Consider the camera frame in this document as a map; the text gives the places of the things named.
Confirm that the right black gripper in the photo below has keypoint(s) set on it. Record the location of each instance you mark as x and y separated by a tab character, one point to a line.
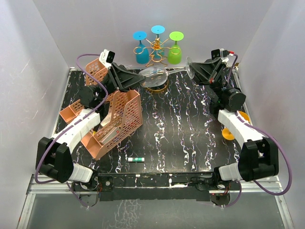
204	73

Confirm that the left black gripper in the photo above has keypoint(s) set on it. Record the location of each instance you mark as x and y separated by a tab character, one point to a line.
122	78

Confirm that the clear wine glass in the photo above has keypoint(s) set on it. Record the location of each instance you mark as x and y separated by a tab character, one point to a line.
157	76

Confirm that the green wine glass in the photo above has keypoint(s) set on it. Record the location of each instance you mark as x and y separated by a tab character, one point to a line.
175	53

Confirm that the yellow wine glass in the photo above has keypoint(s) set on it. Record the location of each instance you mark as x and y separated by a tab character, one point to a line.
228	133

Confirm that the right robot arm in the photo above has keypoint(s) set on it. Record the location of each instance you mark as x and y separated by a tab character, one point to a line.
259	154

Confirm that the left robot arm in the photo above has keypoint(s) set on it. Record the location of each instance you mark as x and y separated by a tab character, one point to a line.
54	154

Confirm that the blue wine glass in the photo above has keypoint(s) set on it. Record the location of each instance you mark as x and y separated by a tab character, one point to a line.
141	52

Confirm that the cyan wine glass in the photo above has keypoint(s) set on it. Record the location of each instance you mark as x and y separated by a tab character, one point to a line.
157	30

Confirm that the pink plastic file organizer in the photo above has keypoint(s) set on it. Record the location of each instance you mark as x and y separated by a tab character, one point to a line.
124	111

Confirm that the silver box in organizer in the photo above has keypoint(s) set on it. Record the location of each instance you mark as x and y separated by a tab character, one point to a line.
110	135

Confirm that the green white glue stick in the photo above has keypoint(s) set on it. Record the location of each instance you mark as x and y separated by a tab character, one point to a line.
136	159

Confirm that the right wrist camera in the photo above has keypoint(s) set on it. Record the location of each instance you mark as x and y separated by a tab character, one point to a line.
221	54

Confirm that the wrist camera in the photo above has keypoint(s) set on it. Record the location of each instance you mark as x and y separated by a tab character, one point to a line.
221	54
106	57

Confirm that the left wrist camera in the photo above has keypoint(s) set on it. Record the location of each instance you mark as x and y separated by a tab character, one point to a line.
106	57

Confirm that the gold wire glass rack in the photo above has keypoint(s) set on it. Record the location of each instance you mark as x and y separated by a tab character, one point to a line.
156	58

